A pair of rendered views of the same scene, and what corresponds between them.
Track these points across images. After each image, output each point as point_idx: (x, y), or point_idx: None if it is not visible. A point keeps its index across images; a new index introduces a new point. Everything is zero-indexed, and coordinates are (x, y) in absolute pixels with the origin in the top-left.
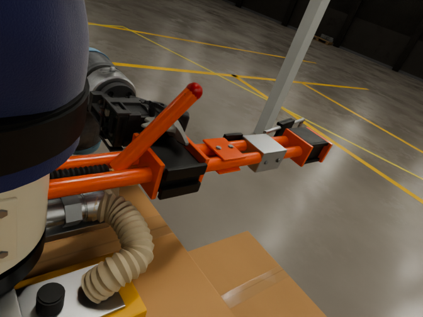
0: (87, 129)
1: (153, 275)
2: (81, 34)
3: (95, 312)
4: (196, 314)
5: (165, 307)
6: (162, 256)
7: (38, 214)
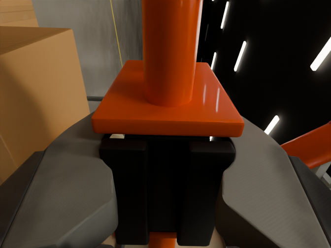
0: None
1: (45, 117)
2: None
3: None
4: (69, 73)
5: (67, 104)
6: (22, 104)
7: None
